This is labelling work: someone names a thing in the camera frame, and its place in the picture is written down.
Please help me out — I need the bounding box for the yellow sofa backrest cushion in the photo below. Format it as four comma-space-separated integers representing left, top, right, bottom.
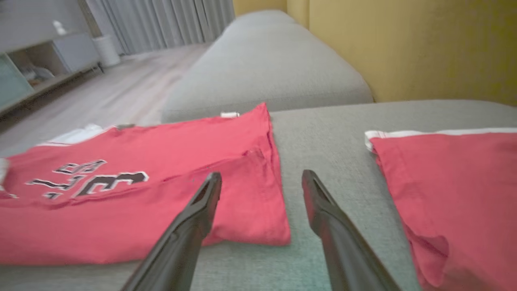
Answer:
287, 0, 310, 28
233, 0, 288, 17

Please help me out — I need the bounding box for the red jersey shirt black print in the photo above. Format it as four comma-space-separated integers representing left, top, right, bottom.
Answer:
0, 102, 291, 265

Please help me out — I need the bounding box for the red shorts white trim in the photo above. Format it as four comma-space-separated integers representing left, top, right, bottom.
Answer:
365, 128, 517, 291

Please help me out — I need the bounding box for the grey low cabinet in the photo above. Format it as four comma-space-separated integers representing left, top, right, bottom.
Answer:
0, 0, 104, 118

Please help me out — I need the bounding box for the grey sofa seat cushion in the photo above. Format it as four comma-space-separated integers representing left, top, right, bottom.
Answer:
162, 22, 374, 124
226, 10, 299, 30

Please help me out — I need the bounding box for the grey pleated curtain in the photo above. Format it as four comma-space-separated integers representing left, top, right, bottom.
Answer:
86, 0, 235, 55

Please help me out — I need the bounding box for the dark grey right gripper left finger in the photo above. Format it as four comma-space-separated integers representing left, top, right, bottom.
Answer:
121, 172, 223, 291

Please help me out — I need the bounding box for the wide grey sofa seat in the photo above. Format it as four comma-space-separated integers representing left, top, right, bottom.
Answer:
0, 100, 517, 291

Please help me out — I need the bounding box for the white ribbed cylinder bin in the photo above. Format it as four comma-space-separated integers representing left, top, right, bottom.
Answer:
93, 35, 121, 67

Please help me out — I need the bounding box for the large yellow sofa backrest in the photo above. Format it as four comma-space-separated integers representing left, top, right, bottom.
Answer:
309, 0, 517, 106

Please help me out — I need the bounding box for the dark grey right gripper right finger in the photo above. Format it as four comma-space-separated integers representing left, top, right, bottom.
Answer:
302, 170, 402, 291

